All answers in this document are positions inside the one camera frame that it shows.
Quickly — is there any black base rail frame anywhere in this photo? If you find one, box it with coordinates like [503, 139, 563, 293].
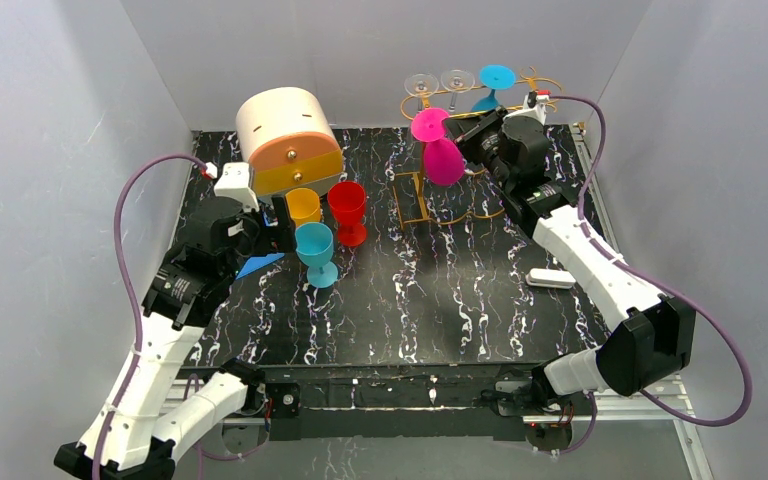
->
[102, 360, 697, 458]

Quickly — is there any clear wine glass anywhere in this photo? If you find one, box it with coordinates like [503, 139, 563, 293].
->
[404, 73, 439, 110]
[440, 69, 475, 113]

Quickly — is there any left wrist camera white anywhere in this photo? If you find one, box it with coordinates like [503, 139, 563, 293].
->
[213, 162, 260, 212]

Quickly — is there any gold wire glass rack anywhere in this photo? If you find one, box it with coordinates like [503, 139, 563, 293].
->
[391, 66, 565, 229]

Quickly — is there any white cylindrical drawer box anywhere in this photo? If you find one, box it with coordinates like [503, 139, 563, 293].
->
[235, 87, 345, 198]

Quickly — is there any blue flat sheet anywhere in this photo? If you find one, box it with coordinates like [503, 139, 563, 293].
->
[236, 253, 285, 279]

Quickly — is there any red wine glass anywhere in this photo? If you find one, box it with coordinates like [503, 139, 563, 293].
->
[327, 181, 367, 247]

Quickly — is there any light blue wine glass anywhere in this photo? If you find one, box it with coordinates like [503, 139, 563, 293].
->
[295, 222, 338, 289]

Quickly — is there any white oblong case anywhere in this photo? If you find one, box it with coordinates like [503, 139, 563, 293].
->
[526, 268, 576, 289]

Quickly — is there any magenta wine glass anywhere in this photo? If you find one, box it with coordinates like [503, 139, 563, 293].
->
[410, 107, 465, 187]

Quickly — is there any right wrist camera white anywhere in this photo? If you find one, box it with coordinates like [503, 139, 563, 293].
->
[522, 90, 551, 124]

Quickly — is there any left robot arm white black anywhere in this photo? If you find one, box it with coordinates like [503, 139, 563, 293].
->
[53, 197, 296, 479]

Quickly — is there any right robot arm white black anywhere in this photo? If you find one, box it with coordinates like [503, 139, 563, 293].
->
[443, 107, 696, 402]

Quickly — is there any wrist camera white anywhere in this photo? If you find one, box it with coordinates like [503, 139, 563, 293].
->
[522, 90, 551, 124]
[213, 162, 260, 212]

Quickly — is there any teal wine glass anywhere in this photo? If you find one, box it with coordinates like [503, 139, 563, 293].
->
[471, 64, 517, 113]

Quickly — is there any clear wine glass left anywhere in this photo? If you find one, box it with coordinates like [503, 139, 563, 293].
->
[404, 73, 439, 110]

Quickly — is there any yellow wine glass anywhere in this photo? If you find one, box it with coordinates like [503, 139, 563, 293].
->
[285, 187, 322, 228]

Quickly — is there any clear wine glass right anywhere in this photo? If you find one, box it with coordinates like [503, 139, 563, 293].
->
[440, 69, 475, 113]

